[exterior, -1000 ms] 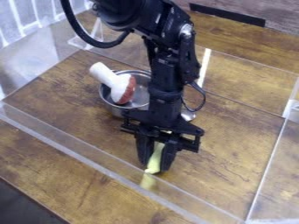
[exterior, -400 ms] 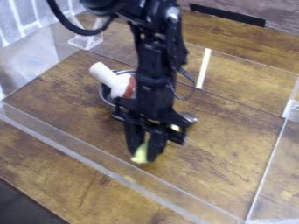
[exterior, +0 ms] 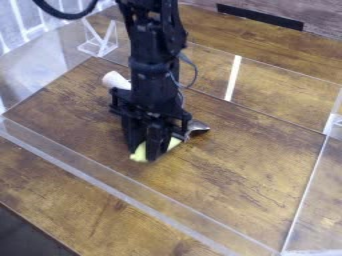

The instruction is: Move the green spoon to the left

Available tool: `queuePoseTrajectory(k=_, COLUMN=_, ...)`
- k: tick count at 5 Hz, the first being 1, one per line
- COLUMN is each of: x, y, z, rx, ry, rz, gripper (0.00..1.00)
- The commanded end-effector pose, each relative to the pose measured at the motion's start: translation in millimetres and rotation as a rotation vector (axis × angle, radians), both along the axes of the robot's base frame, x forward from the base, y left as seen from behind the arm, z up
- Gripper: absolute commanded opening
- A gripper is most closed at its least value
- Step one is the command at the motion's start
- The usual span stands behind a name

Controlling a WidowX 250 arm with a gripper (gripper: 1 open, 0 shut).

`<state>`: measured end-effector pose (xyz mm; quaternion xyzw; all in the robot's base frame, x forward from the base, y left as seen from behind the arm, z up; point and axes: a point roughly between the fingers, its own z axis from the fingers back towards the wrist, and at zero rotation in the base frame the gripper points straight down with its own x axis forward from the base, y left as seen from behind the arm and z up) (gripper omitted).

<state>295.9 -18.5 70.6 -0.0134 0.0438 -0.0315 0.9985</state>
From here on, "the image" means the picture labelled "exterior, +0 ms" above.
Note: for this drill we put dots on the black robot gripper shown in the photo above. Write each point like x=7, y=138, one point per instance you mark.
x=151, y=107

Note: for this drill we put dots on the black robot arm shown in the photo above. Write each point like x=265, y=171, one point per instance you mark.
x=156, y=34

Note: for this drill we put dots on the white and red toy mushroom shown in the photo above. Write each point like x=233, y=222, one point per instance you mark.
x=114, y=80

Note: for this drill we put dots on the black strip on table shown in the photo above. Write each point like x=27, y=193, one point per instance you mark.
x=261, y=17

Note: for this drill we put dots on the clear acrylic triangular bracket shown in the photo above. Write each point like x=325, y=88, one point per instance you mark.
x=99, y=45

